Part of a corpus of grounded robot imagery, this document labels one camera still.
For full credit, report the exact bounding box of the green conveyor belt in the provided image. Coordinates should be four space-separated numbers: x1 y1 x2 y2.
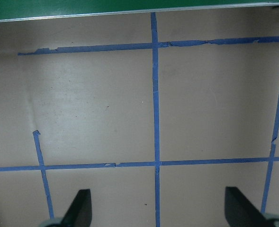
0 0 279 23

